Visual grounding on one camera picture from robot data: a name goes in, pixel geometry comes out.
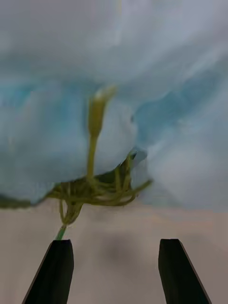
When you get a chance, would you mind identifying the pale blue flower green stem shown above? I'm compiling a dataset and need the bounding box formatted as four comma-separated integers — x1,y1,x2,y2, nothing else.
0,0,228,240

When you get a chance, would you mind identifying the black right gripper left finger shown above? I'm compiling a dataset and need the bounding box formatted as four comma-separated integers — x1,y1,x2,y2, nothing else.
22,239,75,304

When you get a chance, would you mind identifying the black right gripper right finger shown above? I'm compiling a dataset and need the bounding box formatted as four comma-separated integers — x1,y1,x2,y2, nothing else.
158,238,212,304

